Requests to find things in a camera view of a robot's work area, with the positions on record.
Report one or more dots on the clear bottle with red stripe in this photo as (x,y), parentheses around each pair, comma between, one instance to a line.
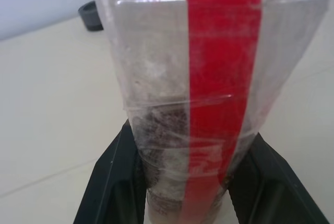
(214,77)

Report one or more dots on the dark grey round tape roll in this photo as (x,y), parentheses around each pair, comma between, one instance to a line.
(90,16)

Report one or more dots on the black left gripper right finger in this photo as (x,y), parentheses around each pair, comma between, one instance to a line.
(271,190)

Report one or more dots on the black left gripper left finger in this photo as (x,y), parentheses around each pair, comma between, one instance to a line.
(117,182)

